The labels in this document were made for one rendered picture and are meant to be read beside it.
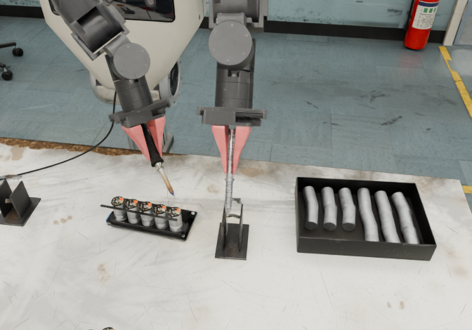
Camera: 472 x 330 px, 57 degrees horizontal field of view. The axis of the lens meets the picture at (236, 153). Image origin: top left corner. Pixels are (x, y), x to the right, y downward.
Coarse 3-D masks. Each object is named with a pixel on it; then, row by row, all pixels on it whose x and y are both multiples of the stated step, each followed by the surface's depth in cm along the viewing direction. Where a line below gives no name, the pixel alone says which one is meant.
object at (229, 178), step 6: (228, 138) 66; (234, 138) 66; (228, 144) 66; (234, 144) 66; (228, 150) 66; (228, 156) 66; (228, 162) 66; (228, 168) 66; (228, 174) 66; (228, 180) 66; (228, 186) 67; (228, 192) 67; (228, 198) 67; (228, 204) 67
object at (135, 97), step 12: (120, 84) 76; (132, 84) 76; (144, 84) 77; (120, 96) 77; (132, 96) 76; (144, 96) 77; (132, 108) 77; (144, 108) 77; (156, 108) 78; (120, 120) 76
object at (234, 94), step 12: (216, 72) 65; (228, 72) 63; (240, 72) 63; (216, 84) 65; (228, 84) 63; (240, 84) 63; (252, 84) 65; (216, 96) 65; (228, 96) 63; (240, 96) 63; (252, 96) 65; (204, 108) 63; (216, 108) 63; (228, 108) 63; (240, 108) 63
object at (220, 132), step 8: (240, 120) 68; (248, 120) 68; (256, 120) 67; (216, 128) 63; (224, 128) 63; (216, 136) 64; (224, 136) 64; (224, 144) 64; (224, 152) 65; (224, 160) 65; (224, 168) 66
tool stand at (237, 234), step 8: (224, 200) 77; (232, 200) 79; (240, 200) 78; (224, 208) 78; (224, 216) 77; (232, 216) 80; (240, 216) 77; (224, 224) 78; (232, 224) 85; (240, 224) 75; (248, 224) 85; (224, 232) 79; (232, 232) 83; (240, 232) 76; (248, 232) 83; (224, 240) 80; (232, 240) 82; (240, 240) 78; (216, 248) 80; (224, 248) 80; (232, 248) 80; (240, 248) 79; (216, 256) 79; (224, 256) 79; (232, 256) 79; (240, 256) 79
